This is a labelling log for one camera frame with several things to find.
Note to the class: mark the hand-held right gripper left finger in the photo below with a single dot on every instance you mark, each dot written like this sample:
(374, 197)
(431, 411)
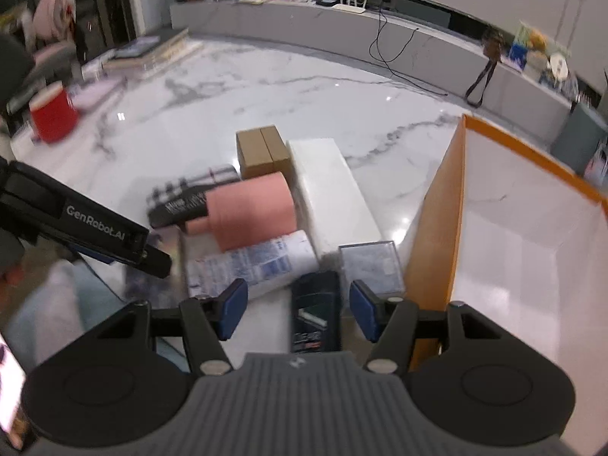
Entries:
(232, 311)

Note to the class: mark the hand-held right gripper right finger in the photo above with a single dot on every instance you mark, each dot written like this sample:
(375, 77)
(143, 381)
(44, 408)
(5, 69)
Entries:
(365, 311)

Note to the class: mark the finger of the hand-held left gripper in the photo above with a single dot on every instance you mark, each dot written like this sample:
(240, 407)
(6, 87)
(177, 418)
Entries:
(159, 261)

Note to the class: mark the clear acrylic box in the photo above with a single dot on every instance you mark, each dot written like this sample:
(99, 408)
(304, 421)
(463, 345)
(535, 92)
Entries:
(370, 263)

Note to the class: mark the black bottle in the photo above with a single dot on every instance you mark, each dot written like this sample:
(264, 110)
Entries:
(316, 304)

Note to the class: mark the white blue printed packet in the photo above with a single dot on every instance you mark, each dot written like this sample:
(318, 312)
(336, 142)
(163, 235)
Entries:
(256, 259)

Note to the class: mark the pink plastic cup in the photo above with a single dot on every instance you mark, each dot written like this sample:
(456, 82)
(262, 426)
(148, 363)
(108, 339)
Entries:
(251, 209)

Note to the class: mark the white rectangular box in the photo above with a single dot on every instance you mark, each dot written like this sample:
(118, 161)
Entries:
(332, 194)

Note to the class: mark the brown cardboard box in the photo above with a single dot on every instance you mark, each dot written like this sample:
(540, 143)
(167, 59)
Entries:
(261, 152)

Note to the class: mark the orange storage box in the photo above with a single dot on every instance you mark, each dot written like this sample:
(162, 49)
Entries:
(513, 256)

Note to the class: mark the red cup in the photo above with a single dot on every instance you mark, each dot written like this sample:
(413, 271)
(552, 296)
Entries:
(52, 116)

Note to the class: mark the dark cover book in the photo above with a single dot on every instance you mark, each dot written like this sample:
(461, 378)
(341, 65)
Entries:
(147, 42)

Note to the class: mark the grey media bench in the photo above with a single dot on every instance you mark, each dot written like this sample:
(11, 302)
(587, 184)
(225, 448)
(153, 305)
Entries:
(294, 21)

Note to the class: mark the grey trash bin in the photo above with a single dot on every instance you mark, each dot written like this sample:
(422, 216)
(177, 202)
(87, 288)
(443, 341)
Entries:
(579, 137)

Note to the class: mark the pink white bag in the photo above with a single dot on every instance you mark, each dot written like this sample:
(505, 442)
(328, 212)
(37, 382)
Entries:
(599, 161)

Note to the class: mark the white decorative plate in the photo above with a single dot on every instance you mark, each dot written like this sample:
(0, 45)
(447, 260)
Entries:
(558, 66)

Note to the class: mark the brown teddy bear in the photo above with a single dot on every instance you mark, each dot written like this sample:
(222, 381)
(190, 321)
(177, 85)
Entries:
(539, 40)

